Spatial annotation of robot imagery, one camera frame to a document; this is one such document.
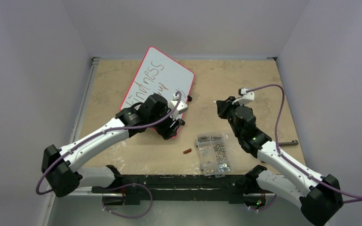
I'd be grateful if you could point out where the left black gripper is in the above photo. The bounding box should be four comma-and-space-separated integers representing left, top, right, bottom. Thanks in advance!
148, 105, 181, 139

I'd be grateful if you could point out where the red marker cap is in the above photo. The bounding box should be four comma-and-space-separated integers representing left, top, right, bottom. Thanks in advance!
183, 148, 192, 154

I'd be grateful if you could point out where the pink framed whiteboard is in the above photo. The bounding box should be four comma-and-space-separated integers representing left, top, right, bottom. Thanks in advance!
120, 46, 196, 138

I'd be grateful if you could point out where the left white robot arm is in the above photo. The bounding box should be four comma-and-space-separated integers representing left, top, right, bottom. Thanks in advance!
35, 91, 188, 197

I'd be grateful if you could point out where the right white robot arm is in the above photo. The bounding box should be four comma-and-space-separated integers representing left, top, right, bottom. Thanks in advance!
216, 96, 344, 226

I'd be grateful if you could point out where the clear plastic screw box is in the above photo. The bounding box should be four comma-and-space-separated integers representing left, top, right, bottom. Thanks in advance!
195, 128, 256, 178

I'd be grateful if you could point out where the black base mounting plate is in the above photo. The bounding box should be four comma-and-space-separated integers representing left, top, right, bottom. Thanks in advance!
91, 175, 271, 208

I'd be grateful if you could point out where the black metal clamp tool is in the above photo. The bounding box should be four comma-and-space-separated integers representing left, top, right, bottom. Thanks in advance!
260, 140, 299, 164

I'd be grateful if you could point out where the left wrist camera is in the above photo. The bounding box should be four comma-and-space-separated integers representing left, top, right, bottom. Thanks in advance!
168, 99, 188, 120

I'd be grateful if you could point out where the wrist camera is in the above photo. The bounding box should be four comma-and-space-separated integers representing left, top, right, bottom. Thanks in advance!
232, 87, 255, 106
168, 99, 188, 120

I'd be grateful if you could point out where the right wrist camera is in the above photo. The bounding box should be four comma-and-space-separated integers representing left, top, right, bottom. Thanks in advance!
232, 87, 255, 106

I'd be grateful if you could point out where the aluminium frame rail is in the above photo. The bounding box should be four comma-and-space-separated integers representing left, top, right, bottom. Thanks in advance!
36, 57, 101, 226

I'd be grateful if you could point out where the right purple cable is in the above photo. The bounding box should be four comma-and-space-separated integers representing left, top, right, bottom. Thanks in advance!
247, 83, 362, 213

